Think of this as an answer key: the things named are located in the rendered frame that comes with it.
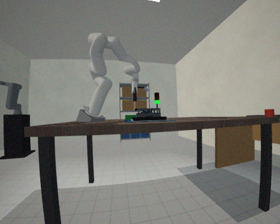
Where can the green bin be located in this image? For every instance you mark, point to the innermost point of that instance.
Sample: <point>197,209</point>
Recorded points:
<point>129,117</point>

